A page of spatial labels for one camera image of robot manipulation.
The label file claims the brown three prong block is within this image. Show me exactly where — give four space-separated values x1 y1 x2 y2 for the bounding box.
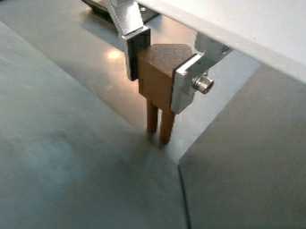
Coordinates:
138 44 193 144

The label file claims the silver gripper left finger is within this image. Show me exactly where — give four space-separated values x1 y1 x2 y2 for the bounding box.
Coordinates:
105 0 153 82

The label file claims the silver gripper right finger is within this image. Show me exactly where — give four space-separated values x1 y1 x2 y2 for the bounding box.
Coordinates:
172 33 233 114

